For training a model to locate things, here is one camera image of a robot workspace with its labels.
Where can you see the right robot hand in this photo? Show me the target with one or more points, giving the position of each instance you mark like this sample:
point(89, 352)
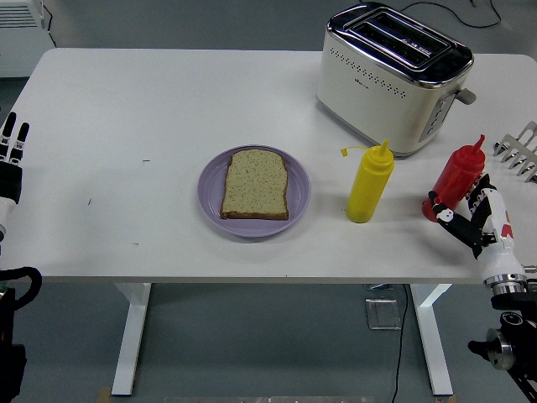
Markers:
point(497, 252)

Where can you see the red squeeze bottle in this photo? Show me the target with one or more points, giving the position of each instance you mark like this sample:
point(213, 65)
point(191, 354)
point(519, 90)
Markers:
point(457, 176)

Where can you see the white table leg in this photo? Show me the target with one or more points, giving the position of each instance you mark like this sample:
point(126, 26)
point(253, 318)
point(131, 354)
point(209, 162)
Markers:
point(130, 336)
point(432, 336)

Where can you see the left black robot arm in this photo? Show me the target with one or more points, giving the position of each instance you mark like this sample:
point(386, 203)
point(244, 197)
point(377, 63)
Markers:
point(8, 323)

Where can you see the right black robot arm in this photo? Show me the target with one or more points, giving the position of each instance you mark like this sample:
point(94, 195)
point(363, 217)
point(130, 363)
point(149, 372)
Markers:
point(514, 331)

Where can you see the cream and chrome toaster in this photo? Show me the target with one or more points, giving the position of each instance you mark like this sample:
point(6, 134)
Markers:
point(377, 96)

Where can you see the purple plate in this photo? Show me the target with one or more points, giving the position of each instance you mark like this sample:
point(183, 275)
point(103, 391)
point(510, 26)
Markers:
point(210, 189)

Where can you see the silver metal toast rack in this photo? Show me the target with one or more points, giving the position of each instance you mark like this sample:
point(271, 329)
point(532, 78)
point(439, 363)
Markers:
point(522, 153)

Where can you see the metal floor socket plate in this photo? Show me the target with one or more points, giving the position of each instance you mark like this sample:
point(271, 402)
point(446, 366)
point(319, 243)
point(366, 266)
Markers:
point(382, 314)

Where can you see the white radiator heater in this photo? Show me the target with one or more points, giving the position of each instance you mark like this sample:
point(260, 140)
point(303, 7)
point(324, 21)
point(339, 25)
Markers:
point(19, 38)

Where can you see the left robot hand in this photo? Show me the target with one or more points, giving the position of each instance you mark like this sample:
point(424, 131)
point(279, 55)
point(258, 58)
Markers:
point(10, 180)

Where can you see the yellow squeeze bottle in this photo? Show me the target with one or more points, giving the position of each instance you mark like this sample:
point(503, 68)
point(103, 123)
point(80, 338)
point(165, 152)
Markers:
point(369, 184)

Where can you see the slice of bread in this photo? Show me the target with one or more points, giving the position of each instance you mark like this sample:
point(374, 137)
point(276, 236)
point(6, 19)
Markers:
point(256, 184)

